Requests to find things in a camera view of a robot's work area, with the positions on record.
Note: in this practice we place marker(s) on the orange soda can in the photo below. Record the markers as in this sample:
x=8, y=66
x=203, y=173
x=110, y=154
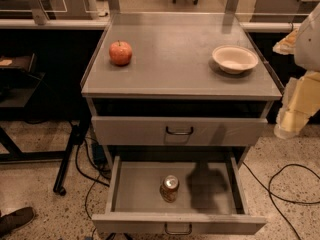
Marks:
x=169, y=188

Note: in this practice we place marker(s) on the grey open middle drawer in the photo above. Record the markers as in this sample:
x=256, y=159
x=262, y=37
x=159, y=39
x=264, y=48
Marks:
x=210, y=199

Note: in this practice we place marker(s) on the grey drawer cabinet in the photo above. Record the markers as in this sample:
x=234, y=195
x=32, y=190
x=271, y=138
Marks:
x=172, y=74

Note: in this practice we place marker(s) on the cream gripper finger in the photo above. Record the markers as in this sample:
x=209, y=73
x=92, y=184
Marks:
x=301, y=101
x=286, y=46

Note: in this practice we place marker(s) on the white horizontal rail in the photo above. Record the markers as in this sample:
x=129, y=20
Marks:
x=101, y=25

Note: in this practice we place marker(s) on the red apple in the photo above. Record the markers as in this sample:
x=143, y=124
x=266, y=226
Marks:
x=120, y=53

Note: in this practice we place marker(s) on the grey top drawer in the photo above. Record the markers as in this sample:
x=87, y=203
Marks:
x=177, y=131

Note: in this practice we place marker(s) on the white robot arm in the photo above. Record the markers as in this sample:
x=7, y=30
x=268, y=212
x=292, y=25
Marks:
x=307, y=47

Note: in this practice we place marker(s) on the dark shoe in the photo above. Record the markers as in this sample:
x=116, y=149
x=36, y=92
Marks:
x=16, y=220

